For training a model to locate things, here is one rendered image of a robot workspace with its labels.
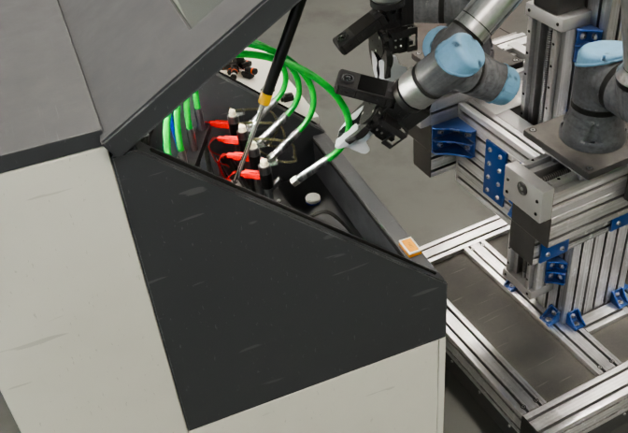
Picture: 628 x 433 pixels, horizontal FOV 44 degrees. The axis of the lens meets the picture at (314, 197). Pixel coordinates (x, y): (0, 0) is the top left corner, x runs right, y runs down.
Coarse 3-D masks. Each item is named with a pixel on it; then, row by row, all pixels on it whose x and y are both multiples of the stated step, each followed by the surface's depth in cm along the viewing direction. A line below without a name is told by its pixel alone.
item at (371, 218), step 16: (320, 144) 207; (336, 160) 200; (320, 176) 215; (336, 176) 200; (352, 176) 194; (336, 192) 204; (352, 192) 190; (368, 192) 188; (352, 208) 195; (368, 208) 184; (384, 208) 183; (368, 224) 187; (384, 224) 178; (368, 240) 190; (384, 240) 179; (416, 256) 169
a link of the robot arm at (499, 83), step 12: (492, 60) 141; (492, 72) 139; (504, 72) 141; (516, 72) 144; (480, 84) 139; (492, 84) 140; (504, 84) 141; (516, 84) 143; (480, 96) 142; (492, 96) 142; (504, 96) 143
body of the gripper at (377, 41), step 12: (408, 0) 160; (384, 12) 160; (396, 12) 161; (408, 12) 162; (396, 24) 163; (408, 24) 163; (372, 36) 165; (384, 36) 161; (396, 36) 162; (408, 36) 163; (372, 48) 167; (396, 48) 165; (408, 48) 164
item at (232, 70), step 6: (234, 60) 235; (240, 60) 233; (246, 60) 238; (228, 66) 236; (234, 66) 233; (240, 66) 235; (246, 66) 234; (228, 72) 235; (234, 72) 229; (240, 72) 236; (246, 72) 232; (252, 72) 230; (234, 78) 229; (246, 78) 233
